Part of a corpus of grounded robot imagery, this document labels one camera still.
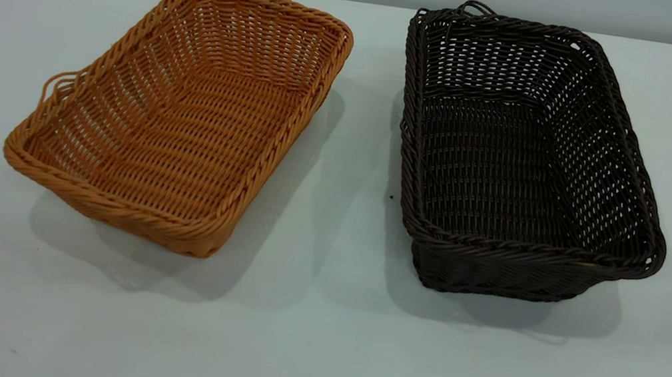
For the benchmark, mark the tan wicker basket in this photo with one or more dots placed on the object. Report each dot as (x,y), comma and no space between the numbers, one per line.
(184,124)

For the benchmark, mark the dark brown wicker basket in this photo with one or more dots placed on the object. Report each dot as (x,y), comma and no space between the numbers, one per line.
(487,172)

